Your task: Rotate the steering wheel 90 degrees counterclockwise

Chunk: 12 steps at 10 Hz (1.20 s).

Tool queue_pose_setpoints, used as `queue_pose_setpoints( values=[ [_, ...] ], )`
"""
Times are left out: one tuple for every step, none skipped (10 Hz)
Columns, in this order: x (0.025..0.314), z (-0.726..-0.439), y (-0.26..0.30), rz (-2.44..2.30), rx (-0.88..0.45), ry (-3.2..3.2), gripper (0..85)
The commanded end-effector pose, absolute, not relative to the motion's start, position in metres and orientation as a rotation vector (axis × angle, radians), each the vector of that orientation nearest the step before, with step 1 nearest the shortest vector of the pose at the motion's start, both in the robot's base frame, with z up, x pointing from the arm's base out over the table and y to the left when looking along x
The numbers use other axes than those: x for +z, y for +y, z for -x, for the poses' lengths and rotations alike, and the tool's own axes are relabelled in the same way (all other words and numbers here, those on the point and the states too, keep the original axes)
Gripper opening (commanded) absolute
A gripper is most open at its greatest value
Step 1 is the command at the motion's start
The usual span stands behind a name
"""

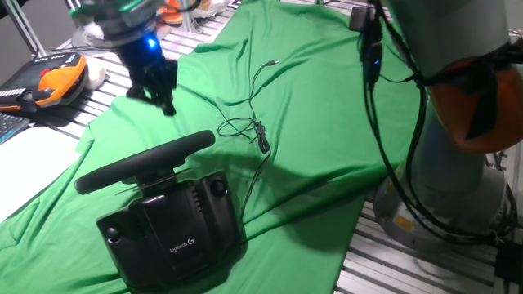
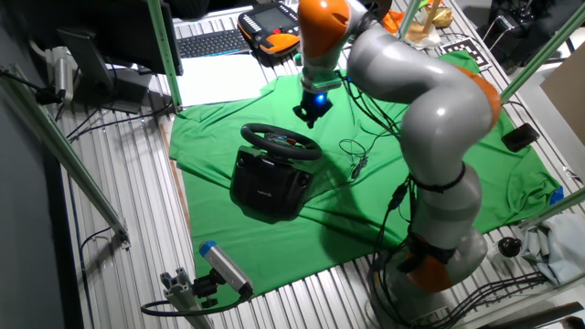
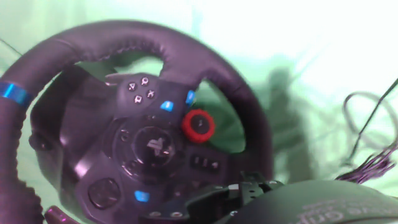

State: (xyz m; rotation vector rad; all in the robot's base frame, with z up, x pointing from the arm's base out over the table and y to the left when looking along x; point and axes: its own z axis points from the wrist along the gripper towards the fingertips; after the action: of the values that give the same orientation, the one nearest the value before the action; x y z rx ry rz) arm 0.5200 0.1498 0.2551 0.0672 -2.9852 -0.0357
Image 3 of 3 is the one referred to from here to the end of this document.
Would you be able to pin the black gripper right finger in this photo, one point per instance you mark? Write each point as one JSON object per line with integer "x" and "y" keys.
{"x": 326, "y": 205}

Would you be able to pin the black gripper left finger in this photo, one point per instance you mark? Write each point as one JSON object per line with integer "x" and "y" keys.
{"x": 211, "y": 202}

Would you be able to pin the black racing steering wheel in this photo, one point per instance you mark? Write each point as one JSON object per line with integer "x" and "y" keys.
{"x": 186, "y": 62}

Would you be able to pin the green cloth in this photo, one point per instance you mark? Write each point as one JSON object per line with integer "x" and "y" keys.
{"x": 311, "y": 46}

